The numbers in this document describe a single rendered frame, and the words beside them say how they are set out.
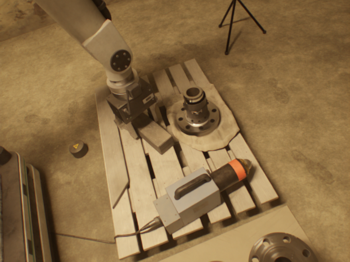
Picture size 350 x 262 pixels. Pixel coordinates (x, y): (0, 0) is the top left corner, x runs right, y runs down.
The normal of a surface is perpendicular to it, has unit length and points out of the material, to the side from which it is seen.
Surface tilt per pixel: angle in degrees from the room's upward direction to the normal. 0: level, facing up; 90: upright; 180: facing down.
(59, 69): 0
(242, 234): 0
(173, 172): 0
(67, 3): 95
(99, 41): 90
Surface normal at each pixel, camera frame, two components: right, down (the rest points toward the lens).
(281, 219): -0.18, -0.64
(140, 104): 0.67, 0.48
